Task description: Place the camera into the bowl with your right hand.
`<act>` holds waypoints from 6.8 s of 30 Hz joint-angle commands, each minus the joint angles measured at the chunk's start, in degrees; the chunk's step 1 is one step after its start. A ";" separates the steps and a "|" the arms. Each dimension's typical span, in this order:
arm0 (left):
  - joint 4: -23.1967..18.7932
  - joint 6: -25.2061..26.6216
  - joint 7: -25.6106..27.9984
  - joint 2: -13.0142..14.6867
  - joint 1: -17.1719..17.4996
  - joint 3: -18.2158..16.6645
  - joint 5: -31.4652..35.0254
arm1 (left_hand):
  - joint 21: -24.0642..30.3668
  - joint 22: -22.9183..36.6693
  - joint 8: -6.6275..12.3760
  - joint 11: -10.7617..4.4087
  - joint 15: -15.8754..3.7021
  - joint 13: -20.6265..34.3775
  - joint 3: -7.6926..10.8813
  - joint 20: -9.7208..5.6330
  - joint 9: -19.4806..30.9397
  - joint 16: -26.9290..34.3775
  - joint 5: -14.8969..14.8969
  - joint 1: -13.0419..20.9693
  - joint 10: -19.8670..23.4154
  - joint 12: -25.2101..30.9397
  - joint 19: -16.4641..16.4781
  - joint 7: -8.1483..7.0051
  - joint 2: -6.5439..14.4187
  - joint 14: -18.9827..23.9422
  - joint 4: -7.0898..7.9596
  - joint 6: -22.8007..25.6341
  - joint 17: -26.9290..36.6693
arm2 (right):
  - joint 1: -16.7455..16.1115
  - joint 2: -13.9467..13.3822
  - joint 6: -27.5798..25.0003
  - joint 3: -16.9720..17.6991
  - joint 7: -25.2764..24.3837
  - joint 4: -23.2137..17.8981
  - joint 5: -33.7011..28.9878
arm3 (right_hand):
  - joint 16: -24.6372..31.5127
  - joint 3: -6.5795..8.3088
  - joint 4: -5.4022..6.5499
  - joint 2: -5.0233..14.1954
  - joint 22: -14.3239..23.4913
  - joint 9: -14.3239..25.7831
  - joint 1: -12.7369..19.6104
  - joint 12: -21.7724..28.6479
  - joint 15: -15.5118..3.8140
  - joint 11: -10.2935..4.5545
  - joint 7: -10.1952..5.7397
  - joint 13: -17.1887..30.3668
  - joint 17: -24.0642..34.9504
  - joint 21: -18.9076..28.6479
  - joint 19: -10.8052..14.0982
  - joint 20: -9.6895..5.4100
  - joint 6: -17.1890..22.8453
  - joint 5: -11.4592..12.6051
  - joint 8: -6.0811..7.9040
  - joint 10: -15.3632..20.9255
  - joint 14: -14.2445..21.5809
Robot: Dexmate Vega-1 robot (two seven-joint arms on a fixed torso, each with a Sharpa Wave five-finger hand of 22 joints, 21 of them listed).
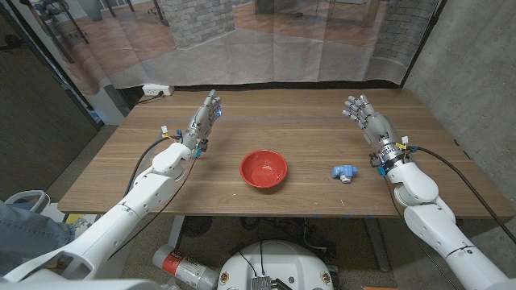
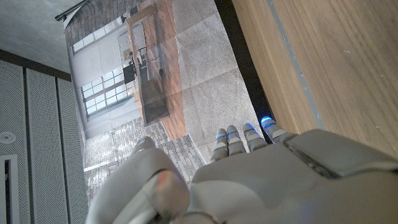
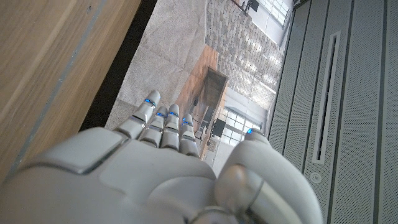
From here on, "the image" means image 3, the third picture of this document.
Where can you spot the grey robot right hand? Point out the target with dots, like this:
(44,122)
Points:
(140,186)

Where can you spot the printed room backdrop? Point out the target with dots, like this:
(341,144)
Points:
(161,46)

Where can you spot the round white ceiling fixture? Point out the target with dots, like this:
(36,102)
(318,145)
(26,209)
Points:
(315,177)

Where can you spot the grey slot air vent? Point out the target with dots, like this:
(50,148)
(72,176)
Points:
(325,93)

